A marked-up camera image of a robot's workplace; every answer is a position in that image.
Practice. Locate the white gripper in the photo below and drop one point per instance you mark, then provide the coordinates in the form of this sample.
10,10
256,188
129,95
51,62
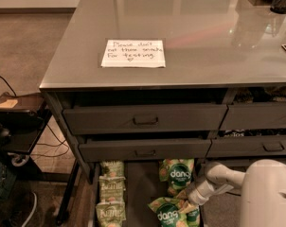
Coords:
196,197

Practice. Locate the green dang chip bag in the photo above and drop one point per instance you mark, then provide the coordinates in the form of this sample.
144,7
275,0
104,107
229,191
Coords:
177,173
167,212
193,217

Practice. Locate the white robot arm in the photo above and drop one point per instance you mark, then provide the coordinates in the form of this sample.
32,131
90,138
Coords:
262,186

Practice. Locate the bottom left open drawer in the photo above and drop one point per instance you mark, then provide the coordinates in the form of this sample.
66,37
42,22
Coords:
142,187

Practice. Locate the middle right grey drawer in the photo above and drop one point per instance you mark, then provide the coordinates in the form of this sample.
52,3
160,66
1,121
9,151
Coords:
249,146

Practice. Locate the middle pale kettle chip bag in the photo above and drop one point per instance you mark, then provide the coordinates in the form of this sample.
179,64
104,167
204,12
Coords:
111,189

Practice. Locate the pale kettle chip bag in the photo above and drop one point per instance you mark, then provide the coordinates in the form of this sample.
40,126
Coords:
111,213
111,189
112,168

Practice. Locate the front pale kettle chip bag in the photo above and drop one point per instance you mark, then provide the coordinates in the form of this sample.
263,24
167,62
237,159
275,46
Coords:
111,213

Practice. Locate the back pale kettle chip bag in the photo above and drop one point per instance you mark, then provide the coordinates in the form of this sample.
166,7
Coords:
112,168

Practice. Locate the top left grey drawer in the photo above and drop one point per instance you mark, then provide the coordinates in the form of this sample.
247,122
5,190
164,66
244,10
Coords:
144,118

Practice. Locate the middle left grey drawer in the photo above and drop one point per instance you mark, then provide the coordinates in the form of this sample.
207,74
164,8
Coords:
151,149

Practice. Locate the top right grey drawer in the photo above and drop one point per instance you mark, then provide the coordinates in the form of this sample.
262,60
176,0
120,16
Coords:
255,116

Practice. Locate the grey metal drawer cabinet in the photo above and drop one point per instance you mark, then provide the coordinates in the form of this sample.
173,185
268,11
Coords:
220,52

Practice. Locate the dark shoe white sole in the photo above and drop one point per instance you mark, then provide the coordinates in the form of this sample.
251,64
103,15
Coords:
24,210

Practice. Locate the white handwritten paper note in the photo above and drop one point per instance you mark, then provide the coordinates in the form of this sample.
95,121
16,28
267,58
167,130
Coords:
134,54

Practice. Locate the green plastic crate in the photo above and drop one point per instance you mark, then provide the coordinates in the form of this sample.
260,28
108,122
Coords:
7,180

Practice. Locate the black side stand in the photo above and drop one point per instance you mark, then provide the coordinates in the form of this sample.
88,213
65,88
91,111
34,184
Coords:
20,130

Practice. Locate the tan sticky note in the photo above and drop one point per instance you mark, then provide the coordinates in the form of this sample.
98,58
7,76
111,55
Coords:
9,103

